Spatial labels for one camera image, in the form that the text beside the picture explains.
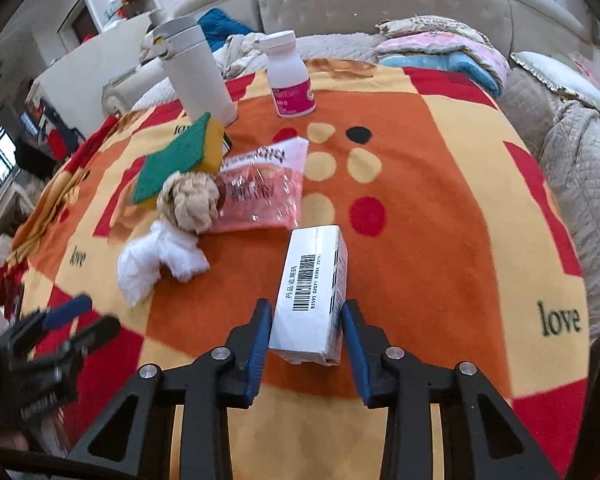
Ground beige knotted cloth ball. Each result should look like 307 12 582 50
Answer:
156 170 223 235

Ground white cabinet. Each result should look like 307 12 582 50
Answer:
27 10 166 131

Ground folded pink blue blankets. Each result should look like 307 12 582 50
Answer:
375 15 511 98

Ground white pillow gold trim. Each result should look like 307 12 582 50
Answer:
510 50 600 126

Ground white barcode medicine box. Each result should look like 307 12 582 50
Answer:
268 225 349 367

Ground crumpled white tissue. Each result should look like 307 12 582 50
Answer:
117 220 211 308

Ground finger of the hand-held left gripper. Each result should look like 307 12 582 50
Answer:
62 314 122 358
42 294 93 332

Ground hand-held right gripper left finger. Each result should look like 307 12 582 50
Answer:
65 298 273 480

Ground beige quilted bedspread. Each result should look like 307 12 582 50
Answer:
495 67 600 336

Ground white pill bottle pink label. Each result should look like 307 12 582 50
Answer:
259 30 317 119

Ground crumpled cream cloth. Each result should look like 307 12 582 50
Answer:
222 32 271 81

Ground pink clear plastic wrapper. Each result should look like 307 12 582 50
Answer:
210 136 311 233

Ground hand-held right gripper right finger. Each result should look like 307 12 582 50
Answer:
340 299 563 480

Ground green and yellow sponge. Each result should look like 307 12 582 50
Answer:
131 111 226 211

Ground red orange printed blanket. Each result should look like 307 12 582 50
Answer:
0 57 593 480

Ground blue cloth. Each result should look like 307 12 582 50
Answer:
197 7 258 53

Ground white thermos flask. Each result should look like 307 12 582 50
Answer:
140 16 239 128

